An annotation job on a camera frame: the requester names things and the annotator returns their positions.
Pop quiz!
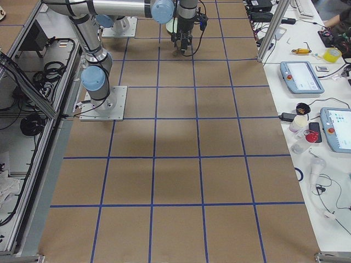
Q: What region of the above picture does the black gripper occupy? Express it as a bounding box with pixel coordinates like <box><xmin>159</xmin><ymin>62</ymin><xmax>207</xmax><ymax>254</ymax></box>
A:
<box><xmin>171</xmin><ymin>11</ymin><xmax>208</xmax><ymax>53</ymax></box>

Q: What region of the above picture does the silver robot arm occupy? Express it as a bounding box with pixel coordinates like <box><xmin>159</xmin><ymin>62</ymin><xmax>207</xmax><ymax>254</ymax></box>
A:
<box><xmin>44</xmin><ymin>1</ymin><xmax>208</xmax><ymax>113</ymax></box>
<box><xmin>95</xmin><ymin>14</ymin><xmax>130</xmax><ymax>32</ymax></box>

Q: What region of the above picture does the pale green plate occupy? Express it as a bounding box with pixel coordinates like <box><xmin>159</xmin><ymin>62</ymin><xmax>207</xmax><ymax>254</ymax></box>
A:
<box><xmin>166</xmin><ymin>19</ymin><xmax>177</xmax><ymax>34</ymax></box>

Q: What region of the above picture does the gold cylinder tool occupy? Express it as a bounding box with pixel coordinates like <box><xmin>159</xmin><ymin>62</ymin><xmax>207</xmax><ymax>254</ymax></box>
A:
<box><xmin>291</xmin><ymin>48</ymin><xmax>312</xmax><ymax>55</ymax></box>

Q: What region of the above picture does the far teach pendant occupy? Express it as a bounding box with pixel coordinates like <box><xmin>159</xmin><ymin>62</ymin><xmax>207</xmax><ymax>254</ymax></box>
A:
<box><xmin>280</xmin><ymin>61</ymin><xmax>325</xmax><ymax>94</ymax></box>

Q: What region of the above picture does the teach pendant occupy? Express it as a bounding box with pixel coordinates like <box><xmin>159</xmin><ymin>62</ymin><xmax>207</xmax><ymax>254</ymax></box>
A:
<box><xmin>280</xmin><ymin>61</ymin><xmax>325</xmax><ymax>94</ymax></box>
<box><xmin>320</xmin><ymin>107</ymin><xmax>350</xmax><ymax>153</ymax></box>

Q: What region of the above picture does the black power adapter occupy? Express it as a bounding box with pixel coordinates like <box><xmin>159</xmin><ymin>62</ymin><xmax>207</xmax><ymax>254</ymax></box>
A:
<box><xmin>278</xmin><ymin>112</ymin><xmax>296</xmax><ymax>123</ymax></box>

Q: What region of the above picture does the black bowl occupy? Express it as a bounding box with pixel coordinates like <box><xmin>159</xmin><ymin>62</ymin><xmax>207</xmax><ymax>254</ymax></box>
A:
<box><xmin>296</xmin><ymin>102</ymin><xmax>311</xmax><ymax>115</ymax></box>

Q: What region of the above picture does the white paper cup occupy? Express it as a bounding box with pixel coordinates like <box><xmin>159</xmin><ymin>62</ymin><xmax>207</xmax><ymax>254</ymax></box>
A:
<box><xmin>289</xmin><ymin>115</ymin><xmax>308</xmax><ymax>133</ymax></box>

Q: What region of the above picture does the yellow tape roll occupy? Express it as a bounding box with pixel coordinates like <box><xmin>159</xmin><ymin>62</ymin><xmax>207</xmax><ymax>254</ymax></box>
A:
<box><xmin>322</xmin><ymin>48</ymin><xmax>342</xmax><ymax>63</ymax></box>

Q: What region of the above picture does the black smartphone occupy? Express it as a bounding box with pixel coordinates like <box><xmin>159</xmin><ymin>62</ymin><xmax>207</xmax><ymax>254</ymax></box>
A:
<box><xmin>309</xmin><ymin>122</ymin><xmax>322</xmax><ymax>143</ymax></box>

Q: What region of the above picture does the red round object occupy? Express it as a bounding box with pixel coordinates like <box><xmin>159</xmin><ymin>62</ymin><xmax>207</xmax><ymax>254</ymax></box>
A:
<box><xmin>304</xmin><ymin>130</ymin><xmax>318</xmax><ymax>143</ymax></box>

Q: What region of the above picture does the near teach pendant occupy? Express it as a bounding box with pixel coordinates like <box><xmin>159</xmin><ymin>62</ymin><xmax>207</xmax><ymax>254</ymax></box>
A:
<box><xmin>320</xmin><ymin>107</ymin><xmax>350</xmax><ymax>153</ymax></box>

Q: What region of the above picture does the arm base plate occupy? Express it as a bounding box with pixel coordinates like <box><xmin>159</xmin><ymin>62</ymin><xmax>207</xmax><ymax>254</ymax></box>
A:
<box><xmin>102</xmin><ymin>16</ymin><xmax>138</xmax><ymax>38</ymax></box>
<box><xmin>79</xmin><ymin>86</ymin><xmax>128</xmax><ymax>121</ymax></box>

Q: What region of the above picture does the aluminium frame post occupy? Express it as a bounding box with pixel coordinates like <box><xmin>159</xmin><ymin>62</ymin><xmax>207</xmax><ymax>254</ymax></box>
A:
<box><xmin>257</xmin><ymin>0</ymin><xmax>290</xmax><ymax>62</ymax></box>

